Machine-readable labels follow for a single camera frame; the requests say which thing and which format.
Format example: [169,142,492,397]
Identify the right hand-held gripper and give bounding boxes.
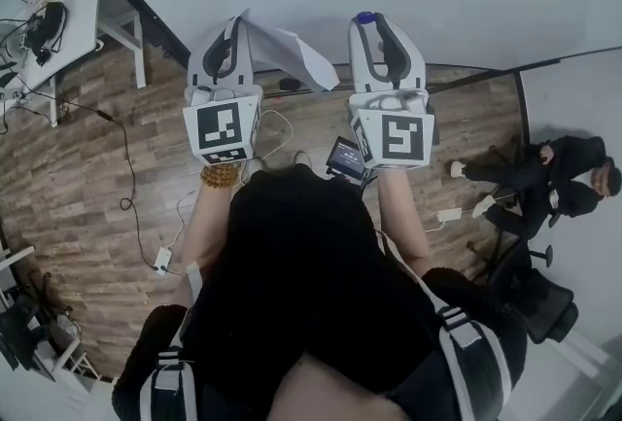
[345,14,436,170]

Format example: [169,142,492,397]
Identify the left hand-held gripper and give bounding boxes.
[182,16,264,166]

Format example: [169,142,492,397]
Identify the white paper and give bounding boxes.
[240,8,340,94]

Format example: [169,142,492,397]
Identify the person's right forearm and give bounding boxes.
[376,165,432,272]

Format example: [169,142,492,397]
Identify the person's left forearm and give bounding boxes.
[179,175,244,274]

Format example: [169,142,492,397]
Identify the small black monitor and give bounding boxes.
[325,135,366,182]

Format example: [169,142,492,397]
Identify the white desk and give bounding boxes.
[0,0,147,128]

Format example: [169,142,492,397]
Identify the black headset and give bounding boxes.
[23,1,69,66]

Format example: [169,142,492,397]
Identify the person's black top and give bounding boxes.
[111,163,529,421]

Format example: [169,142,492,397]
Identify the white storage rack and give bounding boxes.
[28,326,101,382]

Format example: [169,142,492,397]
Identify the brown beaded bracelet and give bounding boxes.
[198,160,242,190]

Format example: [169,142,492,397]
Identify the black floor cable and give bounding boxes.
[57,100,186,275]

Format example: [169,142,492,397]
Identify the white fabric strap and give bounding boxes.
[186,263,203,303]

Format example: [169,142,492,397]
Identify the grey harness strap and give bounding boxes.
[378,231,514,421]
[138,345,198,421]

